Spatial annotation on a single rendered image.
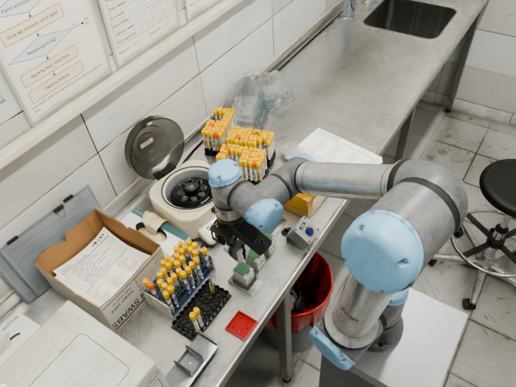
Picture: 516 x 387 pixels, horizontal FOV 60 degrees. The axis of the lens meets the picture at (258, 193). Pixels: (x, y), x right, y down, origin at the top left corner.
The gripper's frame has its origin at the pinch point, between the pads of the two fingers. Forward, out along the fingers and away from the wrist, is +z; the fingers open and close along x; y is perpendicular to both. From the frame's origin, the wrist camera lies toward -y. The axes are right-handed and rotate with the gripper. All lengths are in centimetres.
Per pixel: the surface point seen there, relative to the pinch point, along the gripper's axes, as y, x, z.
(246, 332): -8.8, 12.9, 12.5
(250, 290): -2.7, 1.9, 11.3
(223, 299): 2.0, 9.0, 10.3
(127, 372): -4.2, 42.8, -17.4
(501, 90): -30, -241, 76
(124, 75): 54, -18, -33
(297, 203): 1.2, -31.0, 6.6
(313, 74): 40, -109, 13
